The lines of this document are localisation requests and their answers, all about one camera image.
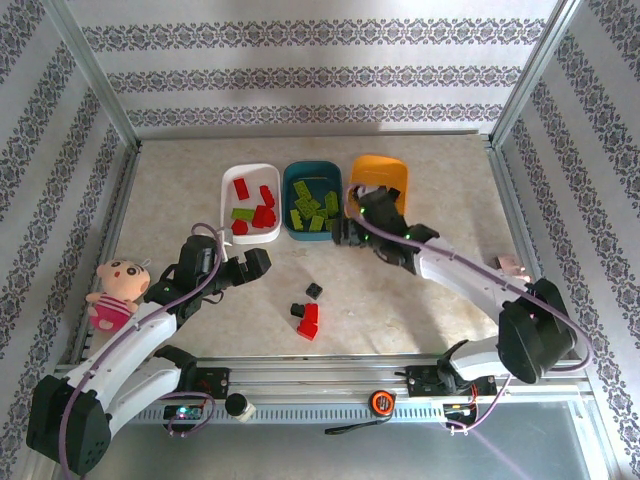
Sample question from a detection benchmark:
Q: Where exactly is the orange plastic container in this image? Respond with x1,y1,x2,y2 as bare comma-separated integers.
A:
348,153,411,216

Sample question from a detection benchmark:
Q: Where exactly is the teal plastic container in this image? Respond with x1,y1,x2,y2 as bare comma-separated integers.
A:
282,158,346,244

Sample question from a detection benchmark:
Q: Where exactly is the pink plush doll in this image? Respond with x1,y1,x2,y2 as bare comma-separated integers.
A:
84,257,154,332

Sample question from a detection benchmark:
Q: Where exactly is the white plastic container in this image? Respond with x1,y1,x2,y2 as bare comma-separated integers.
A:
219,162,282,246

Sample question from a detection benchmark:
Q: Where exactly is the black knob on white base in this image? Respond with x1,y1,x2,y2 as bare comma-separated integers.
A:
223,392,259,425

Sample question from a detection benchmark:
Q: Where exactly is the small pink object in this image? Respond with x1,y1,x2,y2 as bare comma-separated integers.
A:
492,253,531,276

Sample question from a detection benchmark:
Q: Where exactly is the left controller board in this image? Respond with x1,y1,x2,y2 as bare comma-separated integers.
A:
163,403,207,422

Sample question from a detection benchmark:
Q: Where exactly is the controller board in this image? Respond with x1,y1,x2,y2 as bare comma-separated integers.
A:
163,403,207,422
442,402,479,419

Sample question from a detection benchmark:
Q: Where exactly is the black orange tape measure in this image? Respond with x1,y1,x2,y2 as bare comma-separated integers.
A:
323,389,399,436

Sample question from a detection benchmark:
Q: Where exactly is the right controller board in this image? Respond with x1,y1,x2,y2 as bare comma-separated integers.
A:
442,402,479,419

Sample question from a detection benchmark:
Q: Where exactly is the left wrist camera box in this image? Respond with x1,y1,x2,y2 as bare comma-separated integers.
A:
219,227,236,264

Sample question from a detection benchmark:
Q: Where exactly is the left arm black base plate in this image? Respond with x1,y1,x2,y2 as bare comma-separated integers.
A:
139,366,233,401

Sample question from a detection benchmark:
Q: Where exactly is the aluminium side rail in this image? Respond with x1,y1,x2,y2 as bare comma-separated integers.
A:
67,142,144,366
483,134,586,364

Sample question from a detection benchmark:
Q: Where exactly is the aluminium mounting rail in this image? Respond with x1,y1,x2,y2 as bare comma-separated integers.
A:
47,355,589,401

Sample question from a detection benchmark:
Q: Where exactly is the grey perforated cable duct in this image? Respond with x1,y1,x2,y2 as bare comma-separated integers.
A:
102,399,581,426

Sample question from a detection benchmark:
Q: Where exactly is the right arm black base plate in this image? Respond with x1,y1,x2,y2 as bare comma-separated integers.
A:
406,363,498,400

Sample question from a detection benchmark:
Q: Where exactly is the aluminium frame post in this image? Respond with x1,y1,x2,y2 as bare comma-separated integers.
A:
487,0,589,149
42,0,144,151

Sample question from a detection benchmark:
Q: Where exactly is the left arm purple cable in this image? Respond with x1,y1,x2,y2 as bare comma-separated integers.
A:
58,222,236,476

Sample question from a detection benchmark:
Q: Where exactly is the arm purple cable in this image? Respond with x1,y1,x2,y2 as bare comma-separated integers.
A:
58,222,236,476
347,183,596,436

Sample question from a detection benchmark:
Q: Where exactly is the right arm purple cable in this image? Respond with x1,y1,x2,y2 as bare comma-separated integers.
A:
347,183,596,436

